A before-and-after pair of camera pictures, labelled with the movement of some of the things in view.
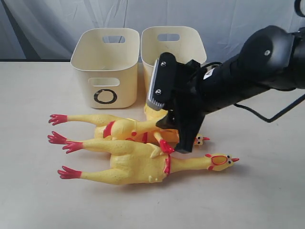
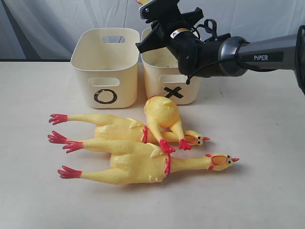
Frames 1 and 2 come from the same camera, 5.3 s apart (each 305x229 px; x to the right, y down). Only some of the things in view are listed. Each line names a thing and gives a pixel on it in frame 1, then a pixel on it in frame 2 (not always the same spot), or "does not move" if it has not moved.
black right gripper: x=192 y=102 to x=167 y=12
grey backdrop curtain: x=45 y=30 does not move
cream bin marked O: x=108 y=58 does not move
